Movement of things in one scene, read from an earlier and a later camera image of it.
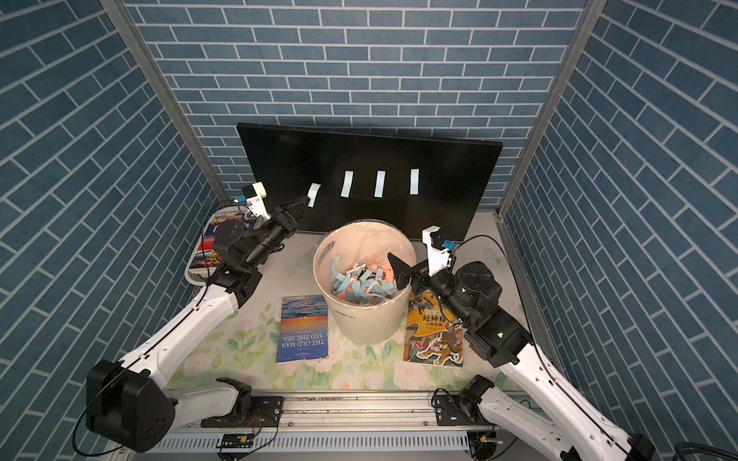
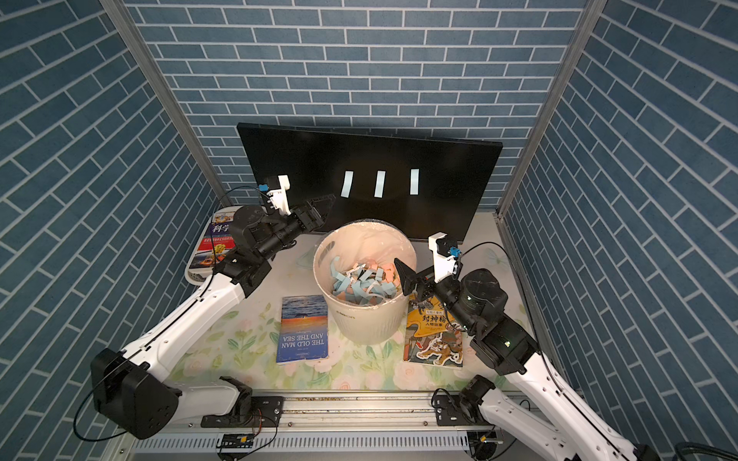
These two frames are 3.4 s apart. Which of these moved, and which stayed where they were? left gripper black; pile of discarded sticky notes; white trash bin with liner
Moved: left gripper black
Stayed: pile of discarded sticky notes; white trash bin with liner
